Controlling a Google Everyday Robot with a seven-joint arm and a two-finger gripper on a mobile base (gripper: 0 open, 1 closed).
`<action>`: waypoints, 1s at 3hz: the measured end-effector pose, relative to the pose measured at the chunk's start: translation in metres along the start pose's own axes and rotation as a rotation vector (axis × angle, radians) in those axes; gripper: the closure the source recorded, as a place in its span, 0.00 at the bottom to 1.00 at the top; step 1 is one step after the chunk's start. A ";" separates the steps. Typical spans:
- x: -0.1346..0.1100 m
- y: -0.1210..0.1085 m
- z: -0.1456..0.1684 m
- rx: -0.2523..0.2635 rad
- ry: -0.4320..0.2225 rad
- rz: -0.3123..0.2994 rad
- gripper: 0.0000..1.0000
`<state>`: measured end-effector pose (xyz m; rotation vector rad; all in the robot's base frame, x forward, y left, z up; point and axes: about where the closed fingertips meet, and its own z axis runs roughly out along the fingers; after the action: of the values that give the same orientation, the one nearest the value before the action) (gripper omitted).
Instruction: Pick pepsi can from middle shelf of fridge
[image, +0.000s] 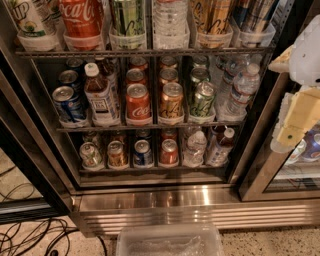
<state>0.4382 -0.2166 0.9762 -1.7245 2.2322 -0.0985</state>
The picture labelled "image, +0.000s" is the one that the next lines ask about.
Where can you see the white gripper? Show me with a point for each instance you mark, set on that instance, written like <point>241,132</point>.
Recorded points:
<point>306,61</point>

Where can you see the blue pepsi can front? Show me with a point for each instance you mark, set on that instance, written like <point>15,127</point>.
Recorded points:
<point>69,106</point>

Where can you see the dark striped can top shelf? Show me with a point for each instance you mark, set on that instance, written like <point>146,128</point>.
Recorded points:
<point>253,17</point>

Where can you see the fridge glass door right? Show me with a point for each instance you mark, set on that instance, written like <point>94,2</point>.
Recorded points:
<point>268,170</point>

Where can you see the green lacroix can front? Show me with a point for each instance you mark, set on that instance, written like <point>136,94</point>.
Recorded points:
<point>201,108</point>

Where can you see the green lacroix can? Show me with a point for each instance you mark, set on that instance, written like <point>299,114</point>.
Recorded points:
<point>201,108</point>
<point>200,61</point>
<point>199,74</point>

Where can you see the tea bottle bottom shelf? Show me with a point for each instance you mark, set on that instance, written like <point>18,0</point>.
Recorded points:
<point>222,145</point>

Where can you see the green lacroix can back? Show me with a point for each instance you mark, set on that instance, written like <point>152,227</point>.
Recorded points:
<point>200,61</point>

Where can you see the orange can top shelf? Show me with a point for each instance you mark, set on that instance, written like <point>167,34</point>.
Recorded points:
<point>212,21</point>

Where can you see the orange can shelf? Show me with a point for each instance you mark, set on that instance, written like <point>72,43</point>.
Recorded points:
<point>117,157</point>
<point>212,21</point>

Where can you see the water bottle bottom shelf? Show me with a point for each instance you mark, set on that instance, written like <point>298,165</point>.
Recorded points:
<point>194,149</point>

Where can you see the orange lacroix can back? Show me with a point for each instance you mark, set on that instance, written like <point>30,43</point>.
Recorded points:
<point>168,62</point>

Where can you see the clear water bottle top shelf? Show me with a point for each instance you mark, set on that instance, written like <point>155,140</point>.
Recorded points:
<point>170,27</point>

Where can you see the red can bottom shelf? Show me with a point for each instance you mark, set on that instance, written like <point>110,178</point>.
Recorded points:
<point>169,153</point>

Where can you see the red coca-cola can front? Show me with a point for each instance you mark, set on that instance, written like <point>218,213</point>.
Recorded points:
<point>138,106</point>

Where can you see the red coca-cola can back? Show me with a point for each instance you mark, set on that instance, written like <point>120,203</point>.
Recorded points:
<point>138,62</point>

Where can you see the blue pepsi can bottom shelf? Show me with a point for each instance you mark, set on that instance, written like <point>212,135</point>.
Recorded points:
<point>142,154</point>

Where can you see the green can top shelf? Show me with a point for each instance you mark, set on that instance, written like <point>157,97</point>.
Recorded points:
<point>128,30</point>

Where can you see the orange can bottom shelf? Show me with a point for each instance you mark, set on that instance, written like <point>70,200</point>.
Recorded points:
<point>117,157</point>

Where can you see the blue pepsi can back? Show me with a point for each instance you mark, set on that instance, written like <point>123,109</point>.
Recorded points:
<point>75,64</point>

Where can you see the red coca-cola can top shelf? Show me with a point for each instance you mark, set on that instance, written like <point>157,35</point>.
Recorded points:
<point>83,19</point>

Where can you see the stainless fridge base grille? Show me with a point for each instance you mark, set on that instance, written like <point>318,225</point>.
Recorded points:
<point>107,212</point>

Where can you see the white 7up can top shelf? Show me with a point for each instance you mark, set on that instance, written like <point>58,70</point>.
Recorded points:
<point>37,30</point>

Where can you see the clear water bottle front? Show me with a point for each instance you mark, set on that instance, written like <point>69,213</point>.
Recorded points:
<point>245,84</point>

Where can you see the clear water bottle behind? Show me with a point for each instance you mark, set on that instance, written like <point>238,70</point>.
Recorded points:
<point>231,65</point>

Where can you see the tea bottle behind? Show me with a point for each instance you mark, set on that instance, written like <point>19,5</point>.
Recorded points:
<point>107,69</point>

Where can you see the brown tea bottle white cap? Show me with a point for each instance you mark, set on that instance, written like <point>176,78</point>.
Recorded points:
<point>100,97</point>

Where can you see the clear plastic bin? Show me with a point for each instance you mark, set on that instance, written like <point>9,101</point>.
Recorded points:
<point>170,240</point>

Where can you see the top wire shelf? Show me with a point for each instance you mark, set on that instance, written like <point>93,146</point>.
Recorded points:
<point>144,53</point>

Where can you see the wire shelf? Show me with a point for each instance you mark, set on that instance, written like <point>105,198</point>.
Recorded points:
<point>144,53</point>
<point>149,126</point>

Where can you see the middle wire shelf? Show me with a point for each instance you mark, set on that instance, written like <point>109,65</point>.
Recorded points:
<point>149,126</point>

